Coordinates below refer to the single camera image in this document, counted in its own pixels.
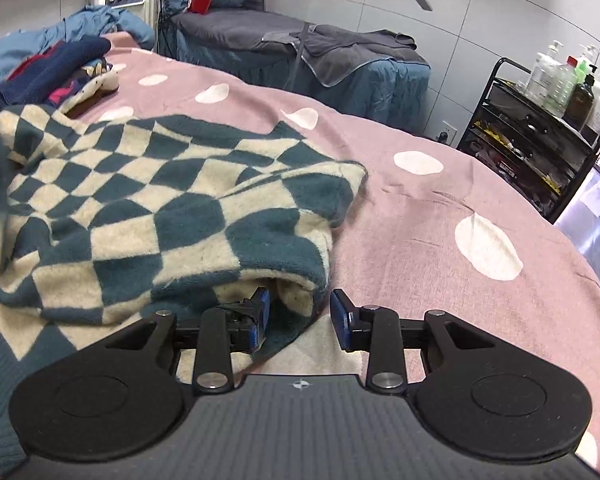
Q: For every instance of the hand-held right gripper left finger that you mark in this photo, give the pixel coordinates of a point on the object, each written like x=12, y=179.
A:
x=262, y=320

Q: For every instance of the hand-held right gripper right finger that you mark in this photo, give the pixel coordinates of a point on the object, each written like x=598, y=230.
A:
x=337, y=320

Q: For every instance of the teal cream checkered sweater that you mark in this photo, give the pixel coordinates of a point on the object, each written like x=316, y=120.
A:
x=145, y=210

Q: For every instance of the pink dotted blanket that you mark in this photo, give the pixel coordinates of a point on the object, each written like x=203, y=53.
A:
x=405, y=220

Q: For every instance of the black trolley cart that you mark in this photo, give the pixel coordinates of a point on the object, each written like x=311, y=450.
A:
x=520, y=145

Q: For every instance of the dark grey towel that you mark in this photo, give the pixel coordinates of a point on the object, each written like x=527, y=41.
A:
x=350, y=55

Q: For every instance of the massage bed with teal skirt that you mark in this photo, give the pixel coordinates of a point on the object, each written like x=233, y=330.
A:
x=230, y=35

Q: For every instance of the cream dotted folded garment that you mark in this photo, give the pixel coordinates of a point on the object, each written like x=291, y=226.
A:
x=102, y=80

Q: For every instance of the colourful patterned folded garment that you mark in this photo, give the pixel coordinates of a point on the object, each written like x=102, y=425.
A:
x=62, y=94

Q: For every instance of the navy ribbed sweater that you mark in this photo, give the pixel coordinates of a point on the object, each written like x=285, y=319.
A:
x=55, y=67

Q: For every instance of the group of bottles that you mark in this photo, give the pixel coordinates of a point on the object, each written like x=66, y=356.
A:
x=560, y=80

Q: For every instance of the red folded garment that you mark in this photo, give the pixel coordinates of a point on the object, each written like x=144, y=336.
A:
x=32, y=62

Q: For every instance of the blue crumpled garment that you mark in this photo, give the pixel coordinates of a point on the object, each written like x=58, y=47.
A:
x=35, y=40

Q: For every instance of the white wall socket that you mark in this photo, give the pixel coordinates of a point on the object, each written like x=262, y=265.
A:
x=448, y=132

